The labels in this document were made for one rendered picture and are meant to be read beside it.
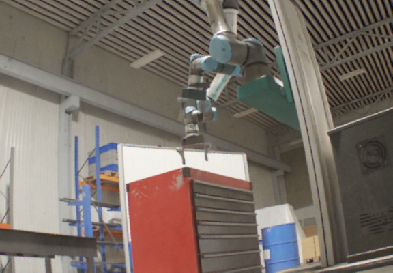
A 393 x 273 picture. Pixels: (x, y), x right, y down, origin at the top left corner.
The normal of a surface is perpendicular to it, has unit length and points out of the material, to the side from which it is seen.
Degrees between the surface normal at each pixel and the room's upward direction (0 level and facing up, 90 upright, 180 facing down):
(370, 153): 90
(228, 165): 90
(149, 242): 90
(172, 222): 90
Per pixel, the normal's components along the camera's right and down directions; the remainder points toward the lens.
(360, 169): -0.65, -0.21
